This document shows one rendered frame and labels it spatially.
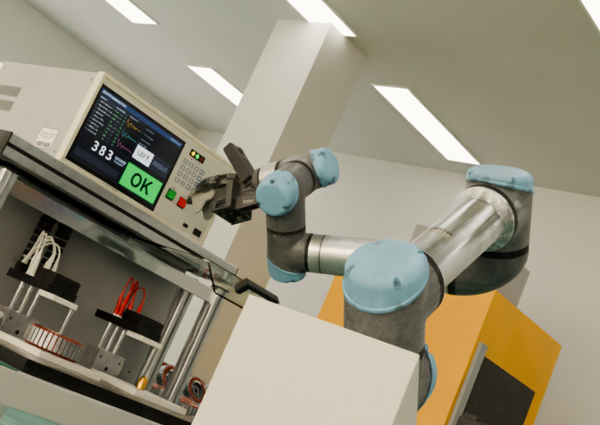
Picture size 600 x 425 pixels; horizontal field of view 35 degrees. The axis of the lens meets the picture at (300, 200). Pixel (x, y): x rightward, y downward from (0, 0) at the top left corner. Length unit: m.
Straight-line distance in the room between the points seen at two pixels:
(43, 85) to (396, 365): 1.19
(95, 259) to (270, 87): 4.31
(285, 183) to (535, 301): 5.80
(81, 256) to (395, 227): 6.30
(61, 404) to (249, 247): 4.55
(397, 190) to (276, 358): 7.25
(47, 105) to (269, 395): 1.02
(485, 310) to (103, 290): 3.48
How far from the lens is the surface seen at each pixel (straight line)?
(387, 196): 8.47
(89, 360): 2.07
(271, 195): 1.73
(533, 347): 5.95
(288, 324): 1.23
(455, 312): 5.47
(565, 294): 7.36
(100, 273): 2.17
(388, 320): 1.30
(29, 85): 2.14
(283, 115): 6.16
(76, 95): 1.99
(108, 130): 1.97
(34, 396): 1.52
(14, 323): 1.93
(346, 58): 6.49
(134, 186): 2.03
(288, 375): 1.21
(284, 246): 1.79
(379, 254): 1.33
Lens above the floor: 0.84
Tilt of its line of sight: 12 degrees up
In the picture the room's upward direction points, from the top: 24 degrees clockwise
